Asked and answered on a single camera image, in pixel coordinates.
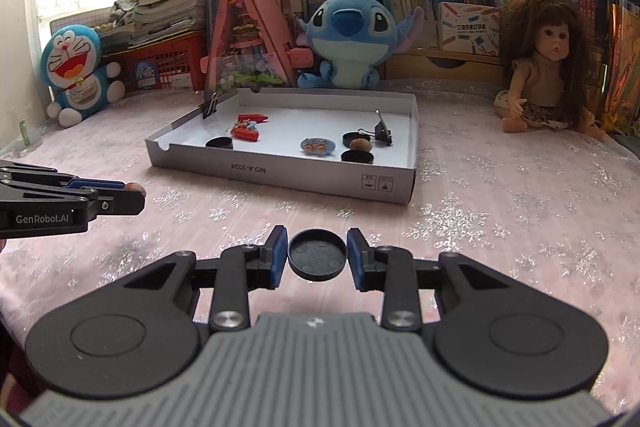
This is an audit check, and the black round lid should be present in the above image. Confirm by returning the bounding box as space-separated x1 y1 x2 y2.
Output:
288 229 347 282

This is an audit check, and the black round cap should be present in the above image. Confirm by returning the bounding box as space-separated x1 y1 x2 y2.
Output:
341 150 374 165
342 131 371 148
205 136 233 150

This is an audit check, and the black binder clip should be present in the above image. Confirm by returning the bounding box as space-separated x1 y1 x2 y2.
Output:
358 109 393 146
198 90 219 119

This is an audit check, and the Doraemon plush toy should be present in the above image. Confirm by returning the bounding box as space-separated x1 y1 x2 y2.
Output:
40 25 126 128

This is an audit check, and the white cardboard tray box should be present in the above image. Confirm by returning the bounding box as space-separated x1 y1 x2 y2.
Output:
145 88 419 205

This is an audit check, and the black binder clip on tray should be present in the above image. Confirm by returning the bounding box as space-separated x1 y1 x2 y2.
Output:
198 90 219 119

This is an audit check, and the red plastic crate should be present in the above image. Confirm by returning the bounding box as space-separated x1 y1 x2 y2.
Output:
102 30 207 94

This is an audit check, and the pink triangular dollhouse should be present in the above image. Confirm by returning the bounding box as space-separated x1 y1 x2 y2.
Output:
204 0 314 101

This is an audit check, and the stack of papers and books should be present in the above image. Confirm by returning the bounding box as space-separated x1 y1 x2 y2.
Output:
94 0 214 50

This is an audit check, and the wooden drawer box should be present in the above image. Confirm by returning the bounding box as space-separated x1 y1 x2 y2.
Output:
384 48 502 84

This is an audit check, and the blue Stitch plush toy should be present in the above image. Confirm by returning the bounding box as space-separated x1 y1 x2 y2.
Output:
297 0 424 90

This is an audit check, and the white colourful pencil box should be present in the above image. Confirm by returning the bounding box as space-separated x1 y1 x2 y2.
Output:
437 2 500 56

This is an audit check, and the brown haired doll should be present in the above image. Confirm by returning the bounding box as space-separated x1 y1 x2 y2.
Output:
494 0 605 141

